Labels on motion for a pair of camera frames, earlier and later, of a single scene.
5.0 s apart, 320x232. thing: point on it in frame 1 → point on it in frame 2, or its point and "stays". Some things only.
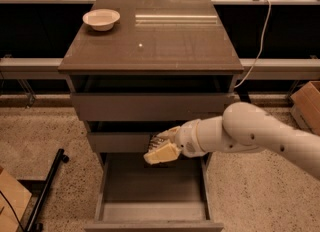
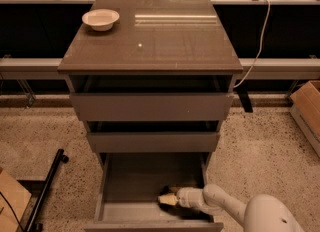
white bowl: (101, 19) stays
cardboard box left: (18, 197) stays
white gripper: (186, 138) → (185, 198)
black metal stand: (40, 190) stays
